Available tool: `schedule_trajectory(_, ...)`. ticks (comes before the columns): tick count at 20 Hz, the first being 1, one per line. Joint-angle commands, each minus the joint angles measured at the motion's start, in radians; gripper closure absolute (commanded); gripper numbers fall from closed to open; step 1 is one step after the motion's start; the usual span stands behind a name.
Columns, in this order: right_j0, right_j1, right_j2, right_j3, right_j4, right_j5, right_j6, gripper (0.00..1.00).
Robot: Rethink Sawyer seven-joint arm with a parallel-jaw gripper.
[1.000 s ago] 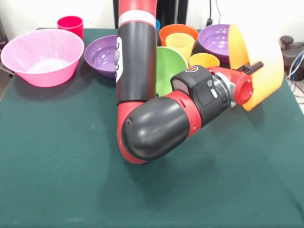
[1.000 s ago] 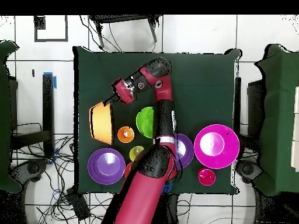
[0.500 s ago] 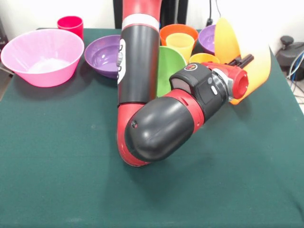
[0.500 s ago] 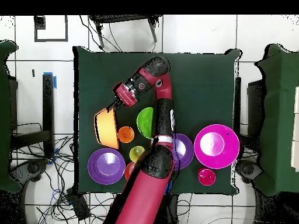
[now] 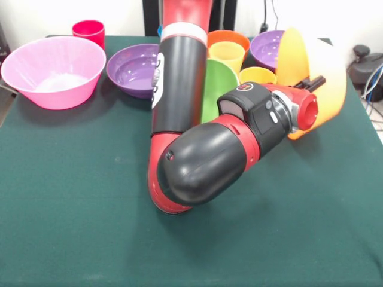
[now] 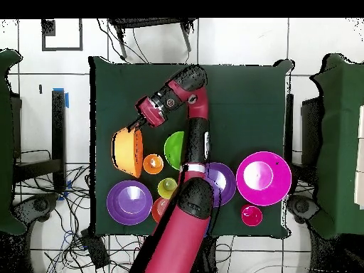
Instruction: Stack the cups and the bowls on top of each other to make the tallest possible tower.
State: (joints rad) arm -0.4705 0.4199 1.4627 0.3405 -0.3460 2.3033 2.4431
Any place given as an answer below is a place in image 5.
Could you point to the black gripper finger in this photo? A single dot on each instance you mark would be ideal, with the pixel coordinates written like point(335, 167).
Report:
point(317, 82)
point(302, 85)

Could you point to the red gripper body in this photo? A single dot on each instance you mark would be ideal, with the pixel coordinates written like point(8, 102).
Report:
point(308, 110)

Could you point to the large orange bowl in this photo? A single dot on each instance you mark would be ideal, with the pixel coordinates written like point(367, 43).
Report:
point(293, 56)

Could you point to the purple bowl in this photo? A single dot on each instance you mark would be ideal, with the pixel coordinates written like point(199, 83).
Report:
point(131, 71)
point(264, 51)

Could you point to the yellow cup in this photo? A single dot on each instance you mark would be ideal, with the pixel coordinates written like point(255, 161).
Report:
point(226, 53)

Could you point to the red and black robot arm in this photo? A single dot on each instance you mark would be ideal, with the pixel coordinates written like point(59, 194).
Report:
point(194, 164)

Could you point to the orange cup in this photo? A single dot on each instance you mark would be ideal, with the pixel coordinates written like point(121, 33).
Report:
point(257, 76)

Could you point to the green bowl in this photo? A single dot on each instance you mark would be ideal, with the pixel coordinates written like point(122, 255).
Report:
point(218, 86)

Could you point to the small orange bowl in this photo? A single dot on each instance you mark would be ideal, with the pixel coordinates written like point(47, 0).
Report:
point(227, 35)

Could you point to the red cup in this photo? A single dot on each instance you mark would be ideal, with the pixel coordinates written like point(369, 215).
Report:
point(88, 30)

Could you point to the dark green table cloth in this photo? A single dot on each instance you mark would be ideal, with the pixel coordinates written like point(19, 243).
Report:
point(89, 194)

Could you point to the large pink bowl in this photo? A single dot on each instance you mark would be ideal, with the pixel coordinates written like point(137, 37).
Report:
point(60, 95)

